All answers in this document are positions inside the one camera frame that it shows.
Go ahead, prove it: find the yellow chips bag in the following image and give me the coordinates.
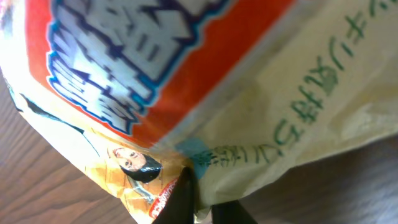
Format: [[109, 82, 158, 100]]
[[1, 0, 397, 223]]

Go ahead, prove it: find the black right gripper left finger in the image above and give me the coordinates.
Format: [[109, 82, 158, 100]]
[[152, 167, 195, 224]]

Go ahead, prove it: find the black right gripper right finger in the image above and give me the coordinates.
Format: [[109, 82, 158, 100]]
[[211, 200, 257, 224]]

